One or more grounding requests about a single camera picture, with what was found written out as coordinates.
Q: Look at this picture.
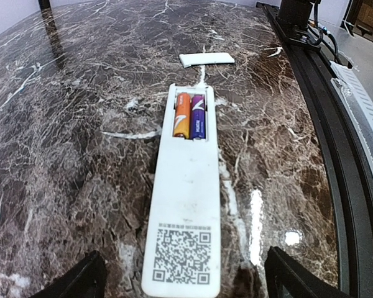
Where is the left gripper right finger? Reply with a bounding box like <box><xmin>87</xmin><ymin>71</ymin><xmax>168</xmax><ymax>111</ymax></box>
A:
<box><xmin>264</xmin><ymin>246</ymin><xmax>354</xmax><ymax>297</ymax></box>

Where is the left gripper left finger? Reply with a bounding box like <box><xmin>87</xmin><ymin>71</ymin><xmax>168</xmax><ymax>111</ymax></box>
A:
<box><xmin>31</xmin><ymin>250</ymin><xmax>107</xmax><ymax>298</ymax></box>

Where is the white remote control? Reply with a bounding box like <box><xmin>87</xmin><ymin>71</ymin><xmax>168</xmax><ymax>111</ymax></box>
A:
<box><xmin>141</xmin><ymin>84</ymin><xmax>221</xmax><ymax>297</ymax></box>

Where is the purple battery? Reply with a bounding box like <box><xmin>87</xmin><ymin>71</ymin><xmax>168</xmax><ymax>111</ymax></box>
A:
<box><xmin>191</xmin><ymin>95</ymin><xmax>206</xmax><ymax>139</ymax></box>

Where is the white battery cover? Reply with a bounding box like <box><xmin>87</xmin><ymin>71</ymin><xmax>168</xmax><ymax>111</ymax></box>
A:
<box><xmin>179</xmin><ymin>52</ymin><xmax>235</xmax><ymax>68</ymax></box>

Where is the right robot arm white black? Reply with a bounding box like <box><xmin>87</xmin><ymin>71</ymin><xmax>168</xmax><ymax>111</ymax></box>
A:
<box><xmin>276</xmin><ymin>0</ymin><xmax>323</xmax><ymax>52</ymax></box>

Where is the centre white slotted cable duct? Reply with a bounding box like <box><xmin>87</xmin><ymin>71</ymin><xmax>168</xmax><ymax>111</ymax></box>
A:
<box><xmin>331</xmin><ymin>62</ymin><xmax>373</xmax><ymax>156</ymax></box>

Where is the left black frame post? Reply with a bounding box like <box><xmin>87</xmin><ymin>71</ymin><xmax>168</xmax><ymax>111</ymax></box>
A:
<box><xmin>38</xmin><ymin>0</ymin><xmax>51</xmax><ymax>11</ymax></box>

